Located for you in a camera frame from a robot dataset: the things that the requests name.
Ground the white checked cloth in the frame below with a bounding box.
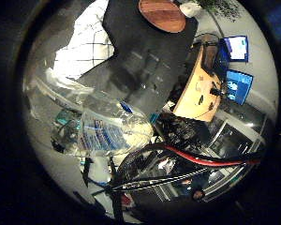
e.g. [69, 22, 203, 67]
[52, 0, 116, 82]

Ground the teal sticker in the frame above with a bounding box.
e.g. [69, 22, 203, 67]
[148, 112, 161, 125]

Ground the dark office chair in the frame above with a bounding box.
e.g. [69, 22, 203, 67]
[195, 32, 224, 78]

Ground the person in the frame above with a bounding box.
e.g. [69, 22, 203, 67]
[177, 174, 214, 203]

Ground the round wooden tray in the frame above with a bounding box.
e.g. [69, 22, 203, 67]
[138, 0, 187, 34]

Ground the computer monitor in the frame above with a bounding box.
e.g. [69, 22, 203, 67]
[223, 35, 250, 64]
[224, 68, 255, 106]

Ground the white plant pot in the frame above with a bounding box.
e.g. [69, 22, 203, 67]
[178, 1, 203, 19]

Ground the bushy green plant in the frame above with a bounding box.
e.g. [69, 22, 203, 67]
[196, 0, 243, 22]

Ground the red cable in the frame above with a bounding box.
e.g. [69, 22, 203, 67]
[158, 142, 261, 168]

